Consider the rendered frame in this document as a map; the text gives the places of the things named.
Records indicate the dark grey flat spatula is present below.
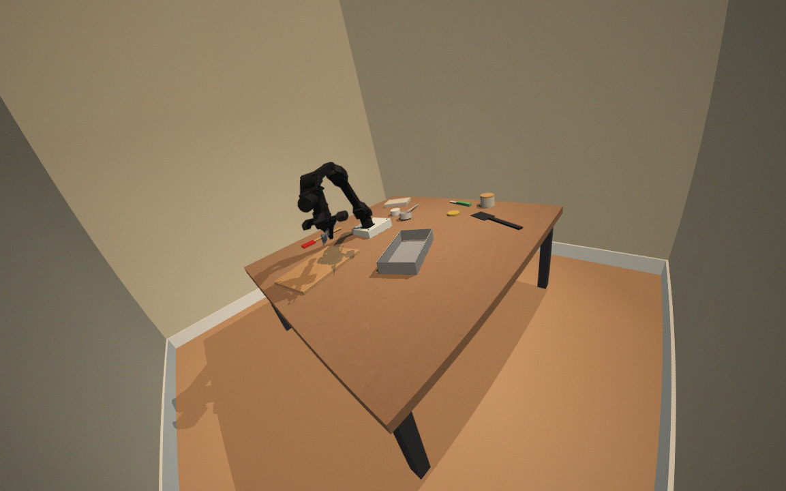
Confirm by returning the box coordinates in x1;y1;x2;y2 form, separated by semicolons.
471;211;523;230

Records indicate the grey cylinder with orange lid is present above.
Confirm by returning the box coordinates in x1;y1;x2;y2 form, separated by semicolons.
480;193;495;209

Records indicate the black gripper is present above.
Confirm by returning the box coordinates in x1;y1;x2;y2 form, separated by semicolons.
302;202;349;239

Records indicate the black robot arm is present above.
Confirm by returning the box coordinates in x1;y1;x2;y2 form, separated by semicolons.
297;162;374;229

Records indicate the white saucepan with long handle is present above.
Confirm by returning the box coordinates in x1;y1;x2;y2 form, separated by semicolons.
399;204;419;220

